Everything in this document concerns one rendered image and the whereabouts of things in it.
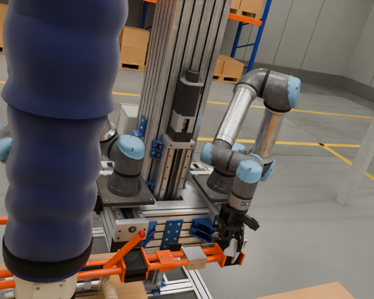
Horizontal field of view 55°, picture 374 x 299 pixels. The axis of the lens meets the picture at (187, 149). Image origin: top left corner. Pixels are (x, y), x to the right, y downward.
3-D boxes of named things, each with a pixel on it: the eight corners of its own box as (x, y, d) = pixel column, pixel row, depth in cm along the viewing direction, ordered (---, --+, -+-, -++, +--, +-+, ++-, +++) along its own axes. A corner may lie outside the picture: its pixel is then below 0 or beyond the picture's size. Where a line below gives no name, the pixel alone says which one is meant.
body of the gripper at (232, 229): (211, 228, 124) (219, 199, 119) (232, 226, 128) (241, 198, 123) (221, 242, 118) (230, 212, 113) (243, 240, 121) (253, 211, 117)
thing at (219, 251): (221, 268, 122) (224, 257, 120) (211, 253, 128) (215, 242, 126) (241, 265, 126) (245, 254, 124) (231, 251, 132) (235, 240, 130)
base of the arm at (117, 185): (104, 178, 161) (107, 159, 157) (136, 178, 167) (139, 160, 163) (110, 197, 148) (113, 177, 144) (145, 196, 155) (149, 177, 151)
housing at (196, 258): (186, 272, 118) (189, 261, 116) (178, 257, 123) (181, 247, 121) (205, 269, 121) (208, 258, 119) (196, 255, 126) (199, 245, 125)
